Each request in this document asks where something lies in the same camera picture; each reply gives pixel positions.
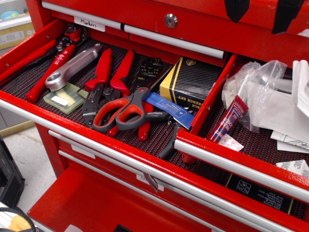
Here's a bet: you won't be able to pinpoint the white papers stack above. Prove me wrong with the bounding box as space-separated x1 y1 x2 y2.
257 60 309 149

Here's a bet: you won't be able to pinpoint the red handled crimping tool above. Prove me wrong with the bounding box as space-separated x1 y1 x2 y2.
82 48 135 129

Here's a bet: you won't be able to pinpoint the green clear plastic case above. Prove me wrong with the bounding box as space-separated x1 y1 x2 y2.
43 83 88 115

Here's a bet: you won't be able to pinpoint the black yellow wrench set box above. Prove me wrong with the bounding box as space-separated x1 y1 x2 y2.
160 57 222 110

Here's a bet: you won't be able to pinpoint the red grey scissors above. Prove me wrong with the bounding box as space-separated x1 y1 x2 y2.
93 87 169 133

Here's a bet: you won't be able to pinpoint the clear plastic bag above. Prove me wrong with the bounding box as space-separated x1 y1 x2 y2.
222 60 292 132

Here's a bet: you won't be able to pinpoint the black multi crimper tool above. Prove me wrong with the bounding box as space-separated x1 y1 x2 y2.
130 58 173 94

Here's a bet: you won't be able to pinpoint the silver utility knife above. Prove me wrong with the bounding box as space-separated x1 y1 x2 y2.
45 43 103 91

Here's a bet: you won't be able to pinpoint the red glue tube white cap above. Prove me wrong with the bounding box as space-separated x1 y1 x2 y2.
206 95 248 143

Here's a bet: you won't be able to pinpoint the blue plastic pouch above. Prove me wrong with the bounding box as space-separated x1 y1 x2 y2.
144 92 194 129

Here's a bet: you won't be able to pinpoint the white 3M adhesive pad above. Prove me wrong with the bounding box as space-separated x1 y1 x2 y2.
276 159 309 178

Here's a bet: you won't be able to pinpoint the black equipment box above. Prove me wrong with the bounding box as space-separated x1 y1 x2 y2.
0 137 25 207

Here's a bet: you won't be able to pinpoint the black drill bit case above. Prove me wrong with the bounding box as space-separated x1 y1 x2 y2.
226 174 293 214

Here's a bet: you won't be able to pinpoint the red handled wire stripper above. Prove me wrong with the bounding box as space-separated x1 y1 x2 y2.
26 23 87 103

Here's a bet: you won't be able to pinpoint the cardboard box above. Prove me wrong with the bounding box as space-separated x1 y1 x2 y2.
0 23 34 49

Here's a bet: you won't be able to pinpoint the white markers label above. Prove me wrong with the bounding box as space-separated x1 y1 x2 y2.
74 16 105 32

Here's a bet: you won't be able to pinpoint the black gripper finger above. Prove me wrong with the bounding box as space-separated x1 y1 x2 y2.
272 0 304 34
224 0 250 23

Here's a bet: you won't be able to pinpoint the silver cabinet lock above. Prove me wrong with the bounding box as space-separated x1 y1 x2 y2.
164 14 178 28

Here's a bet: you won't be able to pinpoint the red tool chest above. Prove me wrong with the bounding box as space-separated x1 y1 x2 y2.
0 0 309 232

